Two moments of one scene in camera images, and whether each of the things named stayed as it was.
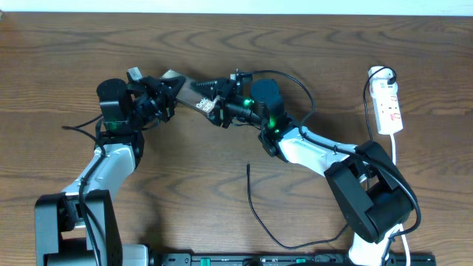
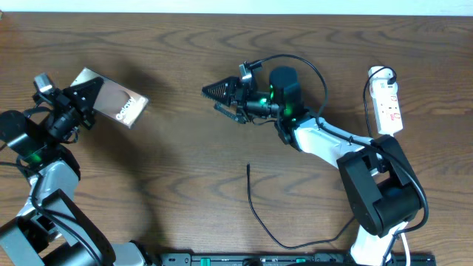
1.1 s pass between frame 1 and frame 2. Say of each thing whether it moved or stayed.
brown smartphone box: moved
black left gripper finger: moved
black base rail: stayed
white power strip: stayed
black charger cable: moved
